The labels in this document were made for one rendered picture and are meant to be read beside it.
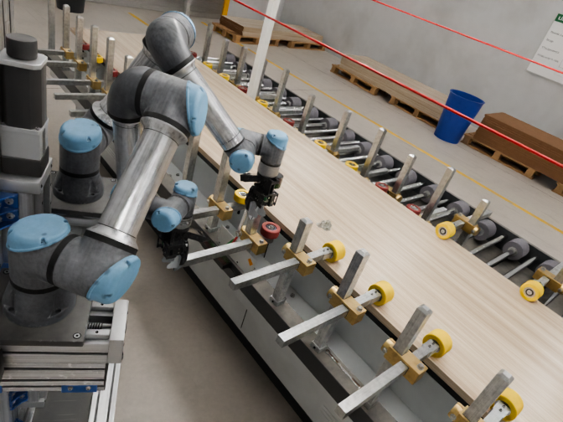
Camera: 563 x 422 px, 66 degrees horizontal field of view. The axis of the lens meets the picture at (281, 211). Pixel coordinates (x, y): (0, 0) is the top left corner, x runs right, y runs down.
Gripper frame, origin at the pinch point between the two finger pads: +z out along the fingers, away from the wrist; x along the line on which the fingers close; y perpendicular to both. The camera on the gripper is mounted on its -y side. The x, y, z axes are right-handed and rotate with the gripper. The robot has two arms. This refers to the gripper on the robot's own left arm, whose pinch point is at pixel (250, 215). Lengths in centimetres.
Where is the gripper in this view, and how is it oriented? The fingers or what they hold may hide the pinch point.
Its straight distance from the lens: 164.4
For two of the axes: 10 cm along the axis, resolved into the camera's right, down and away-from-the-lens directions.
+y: 6.2, 5.5, -5.6
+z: -2.7, 8.2, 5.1
